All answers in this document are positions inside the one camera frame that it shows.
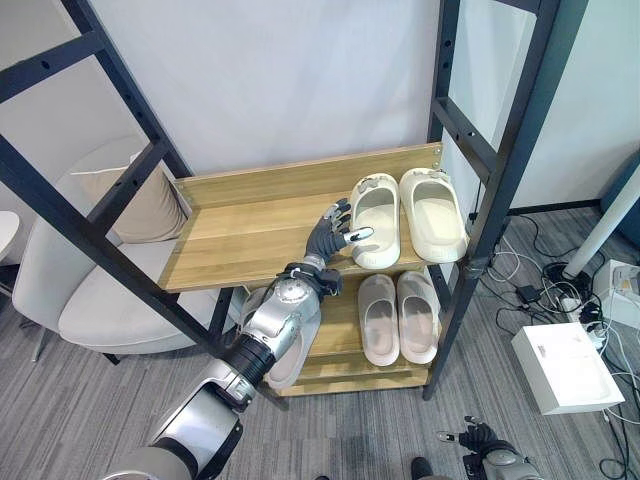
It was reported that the round white side table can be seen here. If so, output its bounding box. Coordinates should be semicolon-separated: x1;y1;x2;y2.
0;209;22;267

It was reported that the white device box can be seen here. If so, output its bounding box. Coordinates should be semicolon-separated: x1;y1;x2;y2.
592;258;640;331

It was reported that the white power strip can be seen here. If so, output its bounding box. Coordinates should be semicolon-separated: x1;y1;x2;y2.
558;294;609;346

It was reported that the light grey armchair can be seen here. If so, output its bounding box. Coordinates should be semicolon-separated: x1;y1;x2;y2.
11;133;237;366

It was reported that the beige cushion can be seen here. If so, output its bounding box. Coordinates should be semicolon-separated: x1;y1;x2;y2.
69;149;190;246

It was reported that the short wooden rack shelf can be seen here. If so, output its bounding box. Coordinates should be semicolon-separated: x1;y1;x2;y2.
234;267;442;399

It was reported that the white table leg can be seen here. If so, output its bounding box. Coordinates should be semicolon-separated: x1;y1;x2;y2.
565;162;640;279

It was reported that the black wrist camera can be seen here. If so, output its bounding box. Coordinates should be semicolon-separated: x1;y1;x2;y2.
318;268;346;298

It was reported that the white cable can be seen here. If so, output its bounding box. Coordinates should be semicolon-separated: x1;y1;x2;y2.
492;234;571;289

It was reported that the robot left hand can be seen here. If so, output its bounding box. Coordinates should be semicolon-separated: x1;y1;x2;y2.
304;198;376;262

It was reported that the black metal rack frame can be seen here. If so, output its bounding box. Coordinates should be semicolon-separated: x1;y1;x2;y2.
0;0;591;412

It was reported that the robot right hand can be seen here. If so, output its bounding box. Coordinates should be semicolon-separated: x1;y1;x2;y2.
436;414;507;455

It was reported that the white flat box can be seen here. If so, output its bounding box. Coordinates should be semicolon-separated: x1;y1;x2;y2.
510;321;626;417

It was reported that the pale pink slipper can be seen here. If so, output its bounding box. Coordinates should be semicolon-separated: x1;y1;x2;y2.
356;273;401;368
395;269;442;365

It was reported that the teal upholstered chair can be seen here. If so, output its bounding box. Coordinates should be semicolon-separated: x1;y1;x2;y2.
598;149;640;247

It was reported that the black cable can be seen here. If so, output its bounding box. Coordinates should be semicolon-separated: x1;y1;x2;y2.
504;212;576;266

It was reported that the long wooden rack shelf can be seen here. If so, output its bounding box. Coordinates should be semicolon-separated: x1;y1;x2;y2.
162;142;472;294

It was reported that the white pink-lined slipper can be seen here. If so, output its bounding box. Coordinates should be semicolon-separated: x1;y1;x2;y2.
263;319;315;391

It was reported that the cream slipper with charms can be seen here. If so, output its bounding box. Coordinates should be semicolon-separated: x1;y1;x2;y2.
348;172;403;269
398;167;471;264

